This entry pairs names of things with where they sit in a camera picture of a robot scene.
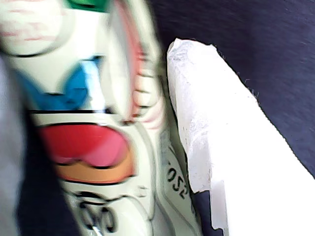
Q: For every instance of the printed snack bar wrapper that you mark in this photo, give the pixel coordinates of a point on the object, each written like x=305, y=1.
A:
x=86, y=147

